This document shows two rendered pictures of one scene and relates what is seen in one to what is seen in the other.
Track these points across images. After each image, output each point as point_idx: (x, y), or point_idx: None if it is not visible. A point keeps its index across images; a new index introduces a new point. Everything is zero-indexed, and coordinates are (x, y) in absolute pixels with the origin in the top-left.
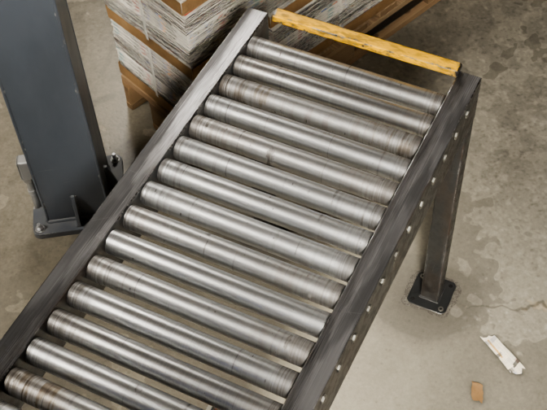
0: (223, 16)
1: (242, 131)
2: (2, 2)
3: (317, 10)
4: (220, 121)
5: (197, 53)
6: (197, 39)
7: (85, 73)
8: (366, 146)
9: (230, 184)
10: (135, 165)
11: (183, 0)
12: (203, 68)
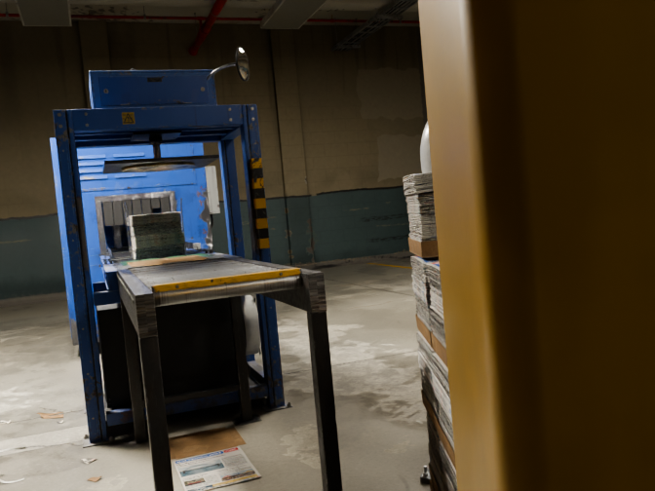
0: (424, 363)
1: (246, 272)
2: None
3: (454, 484)
4: (288, 303)
5: (422, 378)
6: (419, 361)
7: None
8: (175, 282)
9: (225, 271)
10: (275, 264)
11: (417, 314)
12: (300, 268)
